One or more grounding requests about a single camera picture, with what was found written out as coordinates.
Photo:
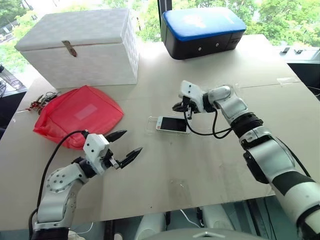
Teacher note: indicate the clear tape strip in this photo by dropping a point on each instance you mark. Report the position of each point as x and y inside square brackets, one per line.
[286, 80]

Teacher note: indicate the black side desk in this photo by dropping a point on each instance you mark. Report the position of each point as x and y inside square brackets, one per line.
[306, 70]

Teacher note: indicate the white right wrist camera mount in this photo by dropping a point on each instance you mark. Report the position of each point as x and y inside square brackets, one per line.
[190, 90]

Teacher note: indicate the black window frame post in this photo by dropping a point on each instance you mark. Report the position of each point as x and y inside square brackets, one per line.
[165, 5]

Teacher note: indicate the white woven lidded box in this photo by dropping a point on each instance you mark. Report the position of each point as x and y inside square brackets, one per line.
[82, 55]

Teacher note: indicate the white smartphone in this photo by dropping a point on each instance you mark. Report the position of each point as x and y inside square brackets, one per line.
[173, 124]

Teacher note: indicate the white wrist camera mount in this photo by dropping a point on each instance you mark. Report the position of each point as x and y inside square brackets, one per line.
[190, 90]
[93, 147]

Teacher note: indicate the blue and black case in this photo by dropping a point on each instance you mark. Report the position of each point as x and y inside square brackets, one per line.
[200, 32]

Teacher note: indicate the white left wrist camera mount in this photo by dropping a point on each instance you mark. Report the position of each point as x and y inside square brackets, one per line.
[93, 147]

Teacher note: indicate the clear plastic phone case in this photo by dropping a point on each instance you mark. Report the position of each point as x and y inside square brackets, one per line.
[150, 126]

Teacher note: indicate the small black desk item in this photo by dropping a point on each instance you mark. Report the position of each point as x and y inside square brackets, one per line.
[298, 51]
[285, 49]

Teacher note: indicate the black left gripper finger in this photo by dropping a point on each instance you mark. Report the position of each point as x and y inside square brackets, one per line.
[131, 156]
[116, 136]

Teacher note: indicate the black table leg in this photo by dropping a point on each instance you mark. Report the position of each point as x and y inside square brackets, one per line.
[108, 230]

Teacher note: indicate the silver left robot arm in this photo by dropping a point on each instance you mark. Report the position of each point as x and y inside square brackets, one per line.
[57, 185]

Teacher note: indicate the grey robot torso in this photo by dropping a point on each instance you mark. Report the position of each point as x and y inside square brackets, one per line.
[200, 235]

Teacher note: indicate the red fabric bag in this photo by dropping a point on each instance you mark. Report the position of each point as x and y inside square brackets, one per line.
[75, 115]

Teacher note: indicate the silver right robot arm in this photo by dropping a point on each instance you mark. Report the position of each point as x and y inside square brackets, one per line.
[265, 155]

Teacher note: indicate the bunch of keys with charms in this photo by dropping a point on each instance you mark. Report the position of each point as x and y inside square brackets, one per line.
[41, 102]

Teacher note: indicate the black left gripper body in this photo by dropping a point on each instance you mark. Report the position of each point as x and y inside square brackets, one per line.
[109, 161]

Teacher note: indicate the white rounded robot leg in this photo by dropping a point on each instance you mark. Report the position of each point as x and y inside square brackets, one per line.
[151, 223]
[217, 217]

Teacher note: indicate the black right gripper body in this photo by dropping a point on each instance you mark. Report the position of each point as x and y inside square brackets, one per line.
[188, 107]

